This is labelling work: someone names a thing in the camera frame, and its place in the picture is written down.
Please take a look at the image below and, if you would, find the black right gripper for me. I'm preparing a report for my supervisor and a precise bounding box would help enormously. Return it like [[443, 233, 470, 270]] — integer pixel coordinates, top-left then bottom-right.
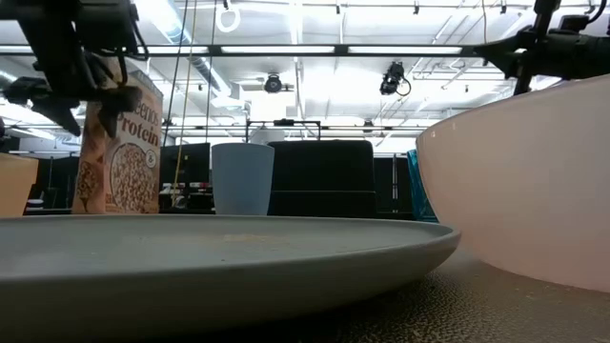
[[474, 28, 610, 80]]

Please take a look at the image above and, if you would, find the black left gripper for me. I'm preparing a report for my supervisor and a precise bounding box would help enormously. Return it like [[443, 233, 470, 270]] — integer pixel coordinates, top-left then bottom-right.
[[2, 0, 144, 139]]

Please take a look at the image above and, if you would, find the Cheerios Protein cereal box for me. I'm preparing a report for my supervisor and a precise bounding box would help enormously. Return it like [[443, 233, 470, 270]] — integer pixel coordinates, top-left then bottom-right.
[[71, 56, 164, 214]]

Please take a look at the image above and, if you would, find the teal plastic pitcher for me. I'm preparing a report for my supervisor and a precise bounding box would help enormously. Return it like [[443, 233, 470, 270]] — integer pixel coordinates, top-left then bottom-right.
[[406, 149, 439, 224]]

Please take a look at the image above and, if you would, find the blue-grey cup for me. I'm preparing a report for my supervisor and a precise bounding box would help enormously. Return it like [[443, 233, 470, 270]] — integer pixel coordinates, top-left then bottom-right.
[[211, 142, 275, 216]]

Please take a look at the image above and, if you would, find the orange plastic tray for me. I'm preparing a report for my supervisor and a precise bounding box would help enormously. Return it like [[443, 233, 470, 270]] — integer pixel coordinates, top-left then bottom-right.
[[0, 152, 39, 219]]

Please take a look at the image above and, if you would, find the black monitor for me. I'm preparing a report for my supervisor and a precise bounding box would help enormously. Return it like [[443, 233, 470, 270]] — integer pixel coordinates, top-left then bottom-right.
[[159, 142, 212, 213]]

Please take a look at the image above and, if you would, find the pink bowl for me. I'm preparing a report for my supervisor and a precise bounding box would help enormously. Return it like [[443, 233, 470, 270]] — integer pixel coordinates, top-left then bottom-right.
[[416, 73, 610, 294]]

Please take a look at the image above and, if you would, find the grey plate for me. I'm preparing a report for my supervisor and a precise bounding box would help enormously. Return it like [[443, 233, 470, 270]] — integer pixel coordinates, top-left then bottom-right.
[[0, 213, 462, 340]]

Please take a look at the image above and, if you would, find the yellow hanging strap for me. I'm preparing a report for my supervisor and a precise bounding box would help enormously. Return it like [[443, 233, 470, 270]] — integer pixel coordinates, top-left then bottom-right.
[[170, 0, 198, 207]]

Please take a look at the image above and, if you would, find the black ceiling camera with cable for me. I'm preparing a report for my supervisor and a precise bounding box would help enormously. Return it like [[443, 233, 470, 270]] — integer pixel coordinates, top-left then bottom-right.
[[379, 61, 412, 97]]

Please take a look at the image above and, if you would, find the white hanging ring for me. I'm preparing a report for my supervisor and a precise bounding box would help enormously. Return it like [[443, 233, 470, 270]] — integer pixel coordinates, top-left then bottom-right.
[[214, 0, 242, 33]]

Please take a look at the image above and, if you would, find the round black ceiling camera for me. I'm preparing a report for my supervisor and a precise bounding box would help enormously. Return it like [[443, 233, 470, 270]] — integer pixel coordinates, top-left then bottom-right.
[[263, 72, 284, 94]]

